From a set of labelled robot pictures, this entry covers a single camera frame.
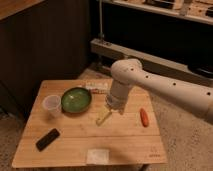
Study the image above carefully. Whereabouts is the wooden table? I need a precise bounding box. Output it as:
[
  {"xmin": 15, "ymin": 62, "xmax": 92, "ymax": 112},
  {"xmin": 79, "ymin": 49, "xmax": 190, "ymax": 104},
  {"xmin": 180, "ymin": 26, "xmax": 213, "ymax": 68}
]
[{"xmin": 11, "ymin": 78, "xmax": 168, "ymax": 169}]

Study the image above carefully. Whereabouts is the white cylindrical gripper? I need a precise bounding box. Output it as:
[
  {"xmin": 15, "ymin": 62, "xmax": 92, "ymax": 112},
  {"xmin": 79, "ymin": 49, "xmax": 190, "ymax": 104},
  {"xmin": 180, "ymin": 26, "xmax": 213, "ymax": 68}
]
[{"xmin": 96, "ymin": 80, "xmax": 133, "ymax": 126}]

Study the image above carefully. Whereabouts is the white red small box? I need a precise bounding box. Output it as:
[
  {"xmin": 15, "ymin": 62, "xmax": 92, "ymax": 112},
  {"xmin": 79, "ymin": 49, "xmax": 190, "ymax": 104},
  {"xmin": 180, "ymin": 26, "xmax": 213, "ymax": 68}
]
[{"xmin": 83, "ymin": 82, "xmax": 108, "ymax": 94}]

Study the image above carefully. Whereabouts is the black rectangular remote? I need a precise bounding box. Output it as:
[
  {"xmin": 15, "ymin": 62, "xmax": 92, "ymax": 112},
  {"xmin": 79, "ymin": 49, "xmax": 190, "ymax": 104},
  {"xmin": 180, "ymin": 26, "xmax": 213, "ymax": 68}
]
[{"xmin": 36, "ymin": 129, "xmax": 60, "ymax": 151}]

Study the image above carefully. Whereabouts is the grey metal beam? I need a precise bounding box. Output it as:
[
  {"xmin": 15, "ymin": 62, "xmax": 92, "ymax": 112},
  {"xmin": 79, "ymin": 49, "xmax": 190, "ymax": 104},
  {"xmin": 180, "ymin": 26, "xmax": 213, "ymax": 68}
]
[{"xmin": 90, "ymin": 39, "xmax": 213, "ymax": 87}]

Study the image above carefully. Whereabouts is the green bowl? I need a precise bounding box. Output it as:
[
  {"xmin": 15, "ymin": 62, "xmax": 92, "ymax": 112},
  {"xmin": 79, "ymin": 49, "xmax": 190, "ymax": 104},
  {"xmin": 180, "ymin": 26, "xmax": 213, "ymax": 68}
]
[{"xmin": 61, "ymin": 87, "xmax": 92, "ymax": 113}]

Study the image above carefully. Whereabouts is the clear plastic cup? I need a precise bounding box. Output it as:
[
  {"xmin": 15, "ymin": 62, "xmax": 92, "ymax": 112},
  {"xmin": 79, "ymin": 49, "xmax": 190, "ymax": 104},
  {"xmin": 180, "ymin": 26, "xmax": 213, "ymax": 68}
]
[{"xmin": 42, "ymin": 95, "xmax": 61, "ymax": 117}]

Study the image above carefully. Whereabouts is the vertical metal pole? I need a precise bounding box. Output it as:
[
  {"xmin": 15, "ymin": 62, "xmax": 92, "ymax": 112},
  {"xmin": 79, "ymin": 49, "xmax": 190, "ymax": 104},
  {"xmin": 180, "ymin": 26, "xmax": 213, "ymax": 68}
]
[{"xmin": 98, "ymin": 0, "xmax": 104, "ymax": 42}]

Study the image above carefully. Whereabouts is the dark wooden cabinet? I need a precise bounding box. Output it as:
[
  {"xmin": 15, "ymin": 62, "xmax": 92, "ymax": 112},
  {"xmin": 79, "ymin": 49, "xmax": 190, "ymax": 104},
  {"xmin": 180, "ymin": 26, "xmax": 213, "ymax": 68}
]
[{"xmin": 0, "ymin": 0, "xmax": 90, "ymax": 116}]

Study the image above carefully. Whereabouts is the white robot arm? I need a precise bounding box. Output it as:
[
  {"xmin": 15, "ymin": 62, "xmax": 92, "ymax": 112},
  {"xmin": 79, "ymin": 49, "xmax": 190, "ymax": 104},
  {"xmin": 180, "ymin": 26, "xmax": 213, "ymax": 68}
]
[{"xmin": 105, "ymin": 59, "xmax": 213, "ymax": 125}]

